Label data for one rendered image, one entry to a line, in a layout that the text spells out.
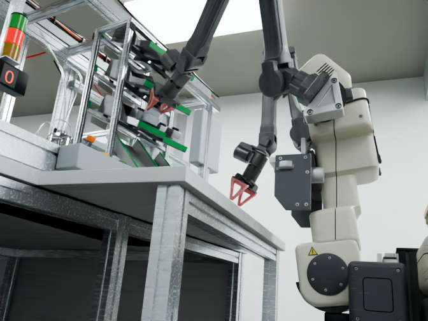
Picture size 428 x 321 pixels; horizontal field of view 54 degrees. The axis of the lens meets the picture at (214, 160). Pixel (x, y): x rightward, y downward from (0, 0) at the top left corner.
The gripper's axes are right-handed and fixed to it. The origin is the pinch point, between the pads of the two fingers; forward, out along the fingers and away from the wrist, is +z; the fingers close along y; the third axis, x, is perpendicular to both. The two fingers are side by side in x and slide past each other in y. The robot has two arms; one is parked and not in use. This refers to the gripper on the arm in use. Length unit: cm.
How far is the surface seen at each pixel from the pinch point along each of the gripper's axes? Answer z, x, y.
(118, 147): 14.8, 8.9, 6.0
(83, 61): 66, -131, -7
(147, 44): -12.0, -20.8, 8.4
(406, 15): -94, -181, -223
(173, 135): 5.8, -0.1, -13.5
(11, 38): 0, -1, 50
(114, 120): 10.1, 1.3, 10.0
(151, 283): -19, 85, 25
